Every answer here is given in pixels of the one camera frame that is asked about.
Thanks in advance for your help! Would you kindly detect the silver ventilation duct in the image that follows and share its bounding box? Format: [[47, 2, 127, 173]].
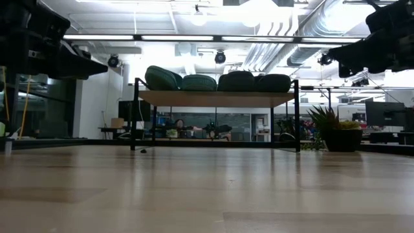
[[286, 0, 366, 67]]

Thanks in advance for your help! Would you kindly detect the black rubber slide sandal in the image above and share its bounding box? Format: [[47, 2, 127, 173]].
[[255, 73, 292, 93], [217, 71, 257, 93]]

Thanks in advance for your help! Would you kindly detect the wooden shelf with black frame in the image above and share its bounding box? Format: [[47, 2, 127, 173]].
[[130, 77, 301, 153]]

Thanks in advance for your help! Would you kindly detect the black aluminium table frame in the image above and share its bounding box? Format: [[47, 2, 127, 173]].
[[0, 138, 414, 155]]

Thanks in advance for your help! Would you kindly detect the long ceiling light bar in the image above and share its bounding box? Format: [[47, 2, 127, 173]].
[[63, 34, 363, 45]]

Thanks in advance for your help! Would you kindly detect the yellow cable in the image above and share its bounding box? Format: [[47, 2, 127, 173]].
[[18, 76, 32, 139]]

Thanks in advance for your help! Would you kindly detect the green rubber slide sandal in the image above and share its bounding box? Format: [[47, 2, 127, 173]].
[[144, 65, 184, 92], [180, 74, 218, 92]]

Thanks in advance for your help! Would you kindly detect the potted green succulent plant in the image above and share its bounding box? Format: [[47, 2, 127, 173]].
[[307, 105, 364, 153]]

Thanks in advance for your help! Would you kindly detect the black computer monitor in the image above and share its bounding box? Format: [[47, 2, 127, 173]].
[[118, 100, 151, 122], [365, 101, 406, 128]]

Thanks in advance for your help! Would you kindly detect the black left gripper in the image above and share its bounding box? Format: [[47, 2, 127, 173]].
[[0, 0, 109, 81]]

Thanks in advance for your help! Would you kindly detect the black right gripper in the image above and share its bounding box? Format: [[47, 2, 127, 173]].
[[327, 0, 414, 79]]

